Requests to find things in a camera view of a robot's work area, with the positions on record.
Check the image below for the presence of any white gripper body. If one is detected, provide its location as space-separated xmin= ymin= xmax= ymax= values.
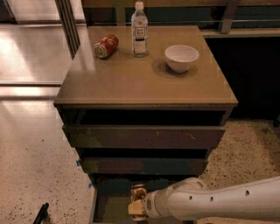
xmin=143 ymin=189 xmax=171 ymax=219

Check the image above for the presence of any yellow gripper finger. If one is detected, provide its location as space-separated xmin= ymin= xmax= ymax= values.
xmin=128 ymin=199 xmax=146 ymax=215

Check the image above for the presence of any orange soda can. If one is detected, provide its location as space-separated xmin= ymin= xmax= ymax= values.
xmin=129 ymin=184 xmax=147 ymax=221

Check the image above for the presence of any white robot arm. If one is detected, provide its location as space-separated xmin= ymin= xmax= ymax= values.
xmin=128 ymin=177 xmax=280 ymax=221

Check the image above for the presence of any open bottom drawer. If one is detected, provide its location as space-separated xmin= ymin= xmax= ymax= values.
xmin=90 ymin=175 xmax=194 ymax=224

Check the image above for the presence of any middle drawer front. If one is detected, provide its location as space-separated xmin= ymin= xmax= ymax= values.
xmin=80 ymin=157 xmax=206 ymax=175

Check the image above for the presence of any grey drawer cabinet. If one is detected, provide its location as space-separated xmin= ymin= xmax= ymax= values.
xmin=52 ymin=24 xmax=239 ymax=224

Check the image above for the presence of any top drawer front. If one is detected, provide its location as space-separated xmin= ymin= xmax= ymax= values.
xmin=63 ymin=125 xmax=225 ymax=149

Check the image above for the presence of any red soda can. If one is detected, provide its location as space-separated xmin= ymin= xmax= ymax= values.
xmin=94 ymin=34 xmax=119 ymax=59

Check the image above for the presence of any black object on floor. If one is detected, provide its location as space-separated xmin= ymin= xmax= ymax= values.
xmin=33 ymin=203 xmax=49 ymax=224

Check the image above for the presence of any white ceramic bowl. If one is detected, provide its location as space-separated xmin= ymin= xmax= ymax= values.
xmin=164 ymin=45 xmax=200 ymax=74

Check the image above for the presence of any clear plastic water bottle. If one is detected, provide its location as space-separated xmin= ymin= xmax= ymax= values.
xmin=131 ymin=2 xmax=148 ymax=57

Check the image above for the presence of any background railing ledge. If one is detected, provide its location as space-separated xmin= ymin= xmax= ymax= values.
xmin=81 ymin=0 xmax=280 ymax=38

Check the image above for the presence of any metal window frame post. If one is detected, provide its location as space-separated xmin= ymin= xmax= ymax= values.
xmin=54 ymin=0 xmax=81 ymax=59

